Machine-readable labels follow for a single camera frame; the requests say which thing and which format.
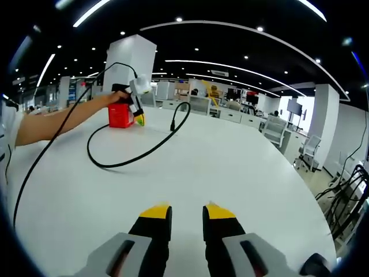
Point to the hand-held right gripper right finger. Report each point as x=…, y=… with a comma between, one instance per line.
x=222, y=231

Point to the white mesh chair back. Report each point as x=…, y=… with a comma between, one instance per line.
x=199, y=104

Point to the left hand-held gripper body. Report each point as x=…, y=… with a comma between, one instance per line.
x=140, y=83

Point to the person's left hand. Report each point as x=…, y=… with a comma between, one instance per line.
x=118, y=97

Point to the yellow machine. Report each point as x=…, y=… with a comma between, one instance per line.
x=214, y=93

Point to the white drawer cabinet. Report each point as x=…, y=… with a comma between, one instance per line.
x=239, y=116

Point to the black screen on stand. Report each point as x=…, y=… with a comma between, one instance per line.
x=294, y=107

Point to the white desk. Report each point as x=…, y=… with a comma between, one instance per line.
x=187, y=173

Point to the person's white shirt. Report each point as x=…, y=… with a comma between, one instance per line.
x=8, y=127

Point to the white square pillar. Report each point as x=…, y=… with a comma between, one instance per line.
x=129, y=63

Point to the red box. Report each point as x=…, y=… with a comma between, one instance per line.
x=119, y=115

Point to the white office chair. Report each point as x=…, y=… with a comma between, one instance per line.
x=274, y=130
x=310, y=151

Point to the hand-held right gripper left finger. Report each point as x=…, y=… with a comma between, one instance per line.
x=150, y=231

